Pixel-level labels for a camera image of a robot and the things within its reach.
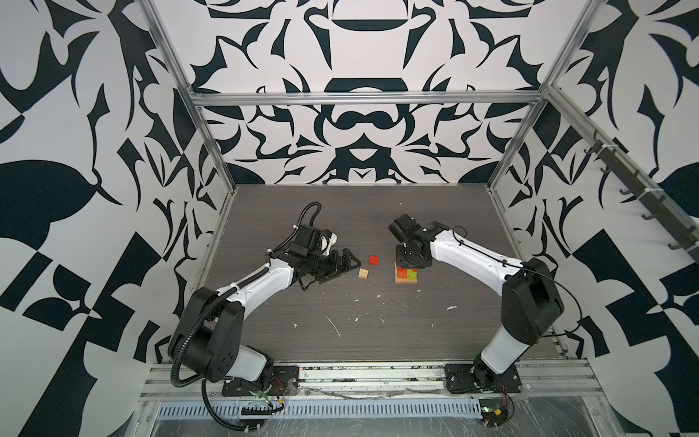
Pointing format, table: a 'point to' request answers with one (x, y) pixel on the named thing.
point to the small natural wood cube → (363, 273)
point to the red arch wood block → (414, 269)
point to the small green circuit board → (494, 411)
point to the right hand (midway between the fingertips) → (406, 259)
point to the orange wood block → (402, 273)
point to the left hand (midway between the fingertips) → (354, 264)
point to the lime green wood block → (411, 275)
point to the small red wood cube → (373, 260)
